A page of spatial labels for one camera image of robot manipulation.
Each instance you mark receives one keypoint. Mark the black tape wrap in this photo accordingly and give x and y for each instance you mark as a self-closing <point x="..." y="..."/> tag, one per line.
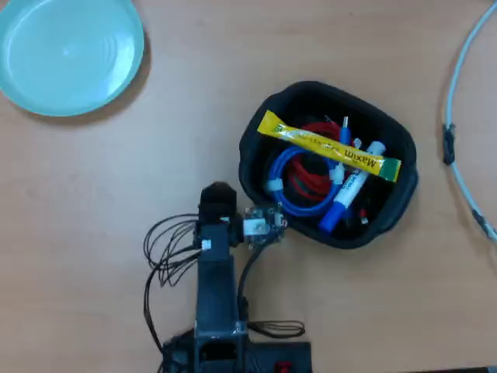
<point x="449" y="143"/>
<point x="481" y="221"/>

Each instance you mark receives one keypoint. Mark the red base clamp knob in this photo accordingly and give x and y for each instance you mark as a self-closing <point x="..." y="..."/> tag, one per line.
<point x="283" y="367"/>

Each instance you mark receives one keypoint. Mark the bare circuit board camera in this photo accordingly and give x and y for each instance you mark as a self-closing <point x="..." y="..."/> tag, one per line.
<point x="264" y="225"/>

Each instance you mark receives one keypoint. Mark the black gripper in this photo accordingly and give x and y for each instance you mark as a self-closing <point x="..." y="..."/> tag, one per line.
<point x="213" y="241"/>

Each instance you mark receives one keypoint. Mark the teal round plastic plate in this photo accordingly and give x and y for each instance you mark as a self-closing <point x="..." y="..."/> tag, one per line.
<point x="70" y="54"/>

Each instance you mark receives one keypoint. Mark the yellow instant coffee stick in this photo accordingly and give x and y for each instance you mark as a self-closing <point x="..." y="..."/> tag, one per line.
<point x="330" y="147"/>

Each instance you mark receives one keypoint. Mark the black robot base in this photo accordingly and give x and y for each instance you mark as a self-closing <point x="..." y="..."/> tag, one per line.
<point x="272" y="355"/>

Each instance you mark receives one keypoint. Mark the black plastic bowl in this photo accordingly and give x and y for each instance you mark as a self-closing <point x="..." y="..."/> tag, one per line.
<point x="388" y="116"/>

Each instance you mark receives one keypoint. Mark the blue and white marker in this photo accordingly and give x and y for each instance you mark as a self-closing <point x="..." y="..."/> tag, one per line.
<point x="343" y="196"/>

